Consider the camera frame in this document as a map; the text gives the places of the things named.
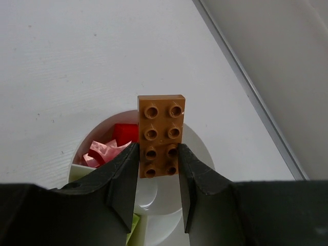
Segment small red lego piece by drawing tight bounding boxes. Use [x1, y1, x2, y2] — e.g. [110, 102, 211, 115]
[81, 140, 121, 168]

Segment red large lego brick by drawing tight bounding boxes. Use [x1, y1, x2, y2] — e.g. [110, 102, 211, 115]
[112, 124, 139, 146]

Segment white round divided container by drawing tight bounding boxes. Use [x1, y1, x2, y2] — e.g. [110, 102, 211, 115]
[68, 110, 215, 245]

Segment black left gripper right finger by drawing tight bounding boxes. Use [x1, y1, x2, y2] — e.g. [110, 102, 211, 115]
[178, 144, 327, 245]

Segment brown 2x3 lego plate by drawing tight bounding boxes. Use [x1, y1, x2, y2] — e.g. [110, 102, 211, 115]
[137, 95, 186, 178]

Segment lime green lego brick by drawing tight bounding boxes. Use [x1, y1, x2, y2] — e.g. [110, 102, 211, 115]
[126, 213, 140, 245]

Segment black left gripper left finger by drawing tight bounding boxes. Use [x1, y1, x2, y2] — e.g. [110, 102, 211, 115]
[1, 143, 139, 245]

